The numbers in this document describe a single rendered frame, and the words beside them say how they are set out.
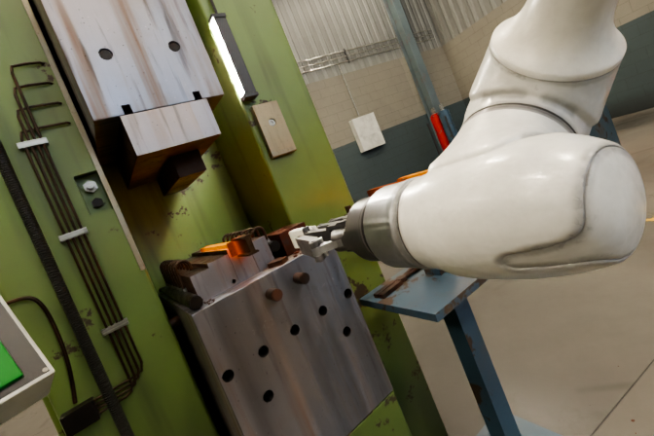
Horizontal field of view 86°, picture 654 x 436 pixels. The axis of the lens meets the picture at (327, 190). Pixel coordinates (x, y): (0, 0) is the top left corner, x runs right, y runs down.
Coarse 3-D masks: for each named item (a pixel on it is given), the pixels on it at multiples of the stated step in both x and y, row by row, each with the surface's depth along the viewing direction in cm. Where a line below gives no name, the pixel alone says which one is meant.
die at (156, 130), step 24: (120, 120) 77; (144, 120) 79; (168, 120) 81; (192, 120) 84; (120, 144) 90; (144, 144) 78; (168, 144) 80; (192, 144) 86; (120, 168) 108; (144, 168) 92
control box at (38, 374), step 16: (0, 304) 55; (0, 320) 53; (16, 320) 54; (0, 336) 52; (16, 336) 53; (16, 352) 51; (32, 352) 52; (32, 368) 51; (48, 368) 52; (16, 384) 49; (32, 384) 50; (48, 384) 53; (0, 400) 47; (16, 400) 49; (32, 400) 53; (0, 416) 49
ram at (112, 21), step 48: (48, 0) 73; (96, 0) 78; (144, 0) 83; (96, 48) 76; (144, 48) 81; (192, 48) 87; (96, 96) 74; (144, 96) 80; (192, 96) 85; (96, 144) 88
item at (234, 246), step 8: (232, 240) 82; (240, 240) 79; (248, 240) 77; (200, 248) 111; (208, 248) 102; (216, 248) 95; (224, 248) 89; (232, 248) 82; (240, 248) 81; (248, 248) 77; (232, 256) 83; (240, 256) 81
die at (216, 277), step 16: (256, 240) 88; (192, 256) 118; (208, 256) 96; (224, 256) 83; (256, 256) 87; (272, 256) 89; (192, 272) 83; (208, 272) 80; (224, 272) 82; (240, 272) 84; (256, 272) 86; (192, 288) 80; (208, 288) 80; (224, 288) 81
